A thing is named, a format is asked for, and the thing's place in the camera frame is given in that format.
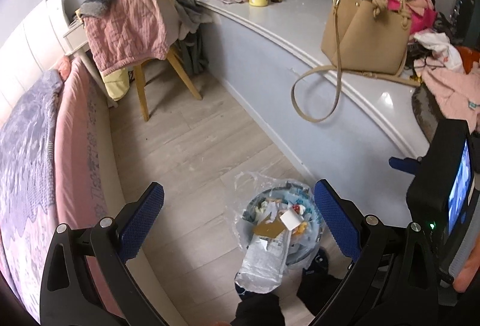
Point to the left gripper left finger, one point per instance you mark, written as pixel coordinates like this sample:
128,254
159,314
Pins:
68,292

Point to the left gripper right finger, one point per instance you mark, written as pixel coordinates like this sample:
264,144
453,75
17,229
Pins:
392,277

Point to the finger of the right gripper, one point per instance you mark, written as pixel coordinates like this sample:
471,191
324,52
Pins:
407,165

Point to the white paper scrap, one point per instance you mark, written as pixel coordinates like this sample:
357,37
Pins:
291,219

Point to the round trash bin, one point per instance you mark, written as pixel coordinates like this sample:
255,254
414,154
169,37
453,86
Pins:
286,208

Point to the right dark blue slipper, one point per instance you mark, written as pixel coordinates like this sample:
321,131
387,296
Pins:
320,263

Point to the black trouser leg right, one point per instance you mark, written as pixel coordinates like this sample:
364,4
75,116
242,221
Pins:
316,288

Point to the blue floral blanket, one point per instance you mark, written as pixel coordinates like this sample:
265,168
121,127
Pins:
28,204

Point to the pink bed with sheet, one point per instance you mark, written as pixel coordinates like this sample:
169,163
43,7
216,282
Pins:
87,189

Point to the pile of pink clothes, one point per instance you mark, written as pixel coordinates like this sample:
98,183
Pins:
448,71

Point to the silver shipping mailer bag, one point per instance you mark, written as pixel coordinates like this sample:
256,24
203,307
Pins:
264,263

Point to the brown cardboard piece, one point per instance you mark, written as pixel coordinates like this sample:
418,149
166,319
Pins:
269,229

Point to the tan leather handbag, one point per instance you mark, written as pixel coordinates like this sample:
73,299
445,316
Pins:
367,38

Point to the yellow cloth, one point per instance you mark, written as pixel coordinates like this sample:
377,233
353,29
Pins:
117,84

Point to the wooden chair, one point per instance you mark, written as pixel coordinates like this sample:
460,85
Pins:
167,74

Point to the white padded headboard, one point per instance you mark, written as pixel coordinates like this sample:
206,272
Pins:
33,47

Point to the pink quilted blanket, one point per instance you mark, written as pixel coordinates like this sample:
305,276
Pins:
130,32

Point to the grey garment on chair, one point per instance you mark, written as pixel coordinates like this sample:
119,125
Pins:
191,16

